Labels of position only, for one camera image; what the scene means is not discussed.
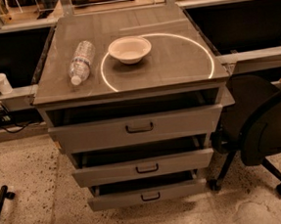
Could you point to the grey drawer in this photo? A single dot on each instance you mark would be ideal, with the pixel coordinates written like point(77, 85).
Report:
point(114, 133)
point(141, 168)
point(161, 193)

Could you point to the grey drawer cabinet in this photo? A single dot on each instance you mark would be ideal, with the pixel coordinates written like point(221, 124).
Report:
point(180, 72)

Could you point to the grey top drawer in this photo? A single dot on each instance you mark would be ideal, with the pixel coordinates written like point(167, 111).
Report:
point(114, 133)

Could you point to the grey bottom drawer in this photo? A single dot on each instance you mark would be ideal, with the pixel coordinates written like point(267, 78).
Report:
point(161, 193)

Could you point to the white paper bowl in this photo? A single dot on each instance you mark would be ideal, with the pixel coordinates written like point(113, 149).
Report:
point(130, 49)

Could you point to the clear plastic water bottle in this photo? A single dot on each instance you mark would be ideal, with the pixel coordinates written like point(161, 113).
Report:
point(81, 62)

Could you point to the black office chair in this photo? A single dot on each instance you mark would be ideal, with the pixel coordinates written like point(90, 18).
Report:
point(250, 126)

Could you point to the white paper cup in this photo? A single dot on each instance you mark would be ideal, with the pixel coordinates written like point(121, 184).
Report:
point(5, 86)

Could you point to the black floor stand leg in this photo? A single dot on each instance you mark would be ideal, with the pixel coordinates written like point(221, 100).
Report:
point(5, 194)

